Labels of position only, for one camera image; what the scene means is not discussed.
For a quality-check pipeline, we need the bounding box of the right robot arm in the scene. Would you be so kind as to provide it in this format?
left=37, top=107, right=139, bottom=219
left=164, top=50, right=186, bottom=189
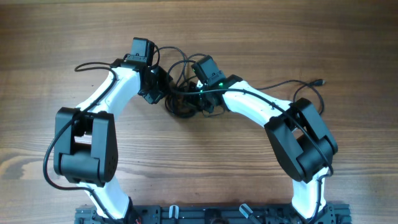
left=192, top=55, right=338, bottom=223

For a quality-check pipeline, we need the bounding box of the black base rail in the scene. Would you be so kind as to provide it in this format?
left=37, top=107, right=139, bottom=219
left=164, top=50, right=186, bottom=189
left=74, top=203, right=352, bottom=224

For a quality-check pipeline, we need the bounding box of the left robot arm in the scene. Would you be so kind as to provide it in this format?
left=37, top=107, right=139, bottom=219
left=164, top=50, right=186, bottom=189
left=45, top=37, right=168, bottom=223

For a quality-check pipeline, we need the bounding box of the left camera cable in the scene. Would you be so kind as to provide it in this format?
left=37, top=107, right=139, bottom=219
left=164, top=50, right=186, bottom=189
left=42, top=61, right=125, bottom=220

